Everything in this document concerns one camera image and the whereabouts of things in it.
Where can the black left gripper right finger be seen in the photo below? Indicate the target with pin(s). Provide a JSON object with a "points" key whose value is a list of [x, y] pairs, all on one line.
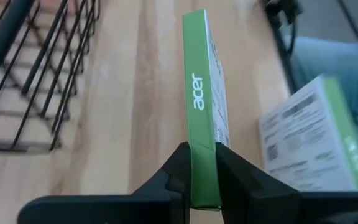
{"points": [[259, 202]]}

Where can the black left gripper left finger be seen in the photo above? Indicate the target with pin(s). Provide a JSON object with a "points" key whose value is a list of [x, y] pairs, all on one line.
{"points": [[110, 210]]}

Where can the green white acer box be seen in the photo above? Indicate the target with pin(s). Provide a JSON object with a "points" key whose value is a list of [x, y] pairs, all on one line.
{"points": [[306, 137], [197, 62]]}

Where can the person's leg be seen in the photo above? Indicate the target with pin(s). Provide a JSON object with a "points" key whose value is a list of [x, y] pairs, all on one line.
{"points": [[337, 59]]}

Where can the black metal table frame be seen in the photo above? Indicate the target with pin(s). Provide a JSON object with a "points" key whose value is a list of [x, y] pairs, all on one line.
{"points": [[284, 62]]}

